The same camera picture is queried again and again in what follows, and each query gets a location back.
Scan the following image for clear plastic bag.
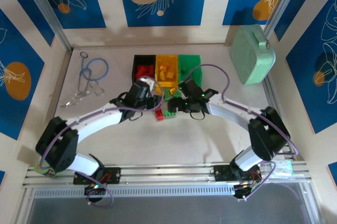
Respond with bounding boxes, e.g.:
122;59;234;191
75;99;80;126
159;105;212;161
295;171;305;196
268;159;294;180

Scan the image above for metal surgical forceps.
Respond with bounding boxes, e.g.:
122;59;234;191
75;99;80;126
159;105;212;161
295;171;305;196
61;81;105;108

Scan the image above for green plastic bin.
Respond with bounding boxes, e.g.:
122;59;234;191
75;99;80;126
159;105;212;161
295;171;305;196
178;54;203;87

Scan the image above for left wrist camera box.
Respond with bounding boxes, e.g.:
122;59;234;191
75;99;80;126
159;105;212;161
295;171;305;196
138;75;156;88

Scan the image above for black plastic bin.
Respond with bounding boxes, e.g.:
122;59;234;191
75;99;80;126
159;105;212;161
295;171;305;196
131;54;157;88

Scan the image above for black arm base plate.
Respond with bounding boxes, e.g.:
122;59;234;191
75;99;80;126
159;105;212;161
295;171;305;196
213;164;262;182
73;167;122;185

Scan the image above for black connector board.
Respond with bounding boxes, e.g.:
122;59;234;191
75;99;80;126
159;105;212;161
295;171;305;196
233;183;254;200
84;183;107;196

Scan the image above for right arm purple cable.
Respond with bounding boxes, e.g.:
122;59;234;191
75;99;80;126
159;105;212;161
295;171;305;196
181;63;300;201

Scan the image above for yellow plastic bin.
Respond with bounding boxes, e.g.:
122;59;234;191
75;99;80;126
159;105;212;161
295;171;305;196
154;54;181;89

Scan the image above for aluminium mounting rail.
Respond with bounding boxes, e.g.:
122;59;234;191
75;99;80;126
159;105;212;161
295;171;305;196
22;162;313;188

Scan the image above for black cable loop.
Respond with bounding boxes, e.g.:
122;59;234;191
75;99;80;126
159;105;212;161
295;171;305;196
189;110;206;121
128;112;144;122

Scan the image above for aluminium frame post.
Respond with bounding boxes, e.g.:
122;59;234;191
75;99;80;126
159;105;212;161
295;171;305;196
19;0;74;52
263;0;301;39

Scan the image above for grey slotted cable duct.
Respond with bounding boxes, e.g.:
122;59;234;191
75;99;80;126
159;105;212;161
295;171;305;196
33;184;236;199

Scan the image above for blue stethoscope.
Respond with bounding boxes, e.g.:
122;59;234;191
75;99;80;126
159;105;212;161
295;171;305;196
78;51;110;95

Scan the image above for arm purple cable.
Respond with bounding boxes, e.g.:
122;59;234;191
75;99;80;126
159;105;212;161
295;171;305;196
181;63;300;201
39;76;164;207

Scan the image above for green tape roll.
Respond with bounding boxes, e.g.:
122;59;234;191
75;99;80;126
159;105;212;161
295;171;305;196
34;162;57;179

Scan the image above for mint green carry case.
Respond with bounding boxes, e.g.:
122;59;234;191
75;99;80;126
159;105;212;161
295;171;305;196
230;24;277;85

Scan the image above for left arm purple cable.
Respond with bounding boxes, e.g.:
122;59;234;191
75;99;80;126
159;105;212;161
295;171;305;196
39;76;164;207

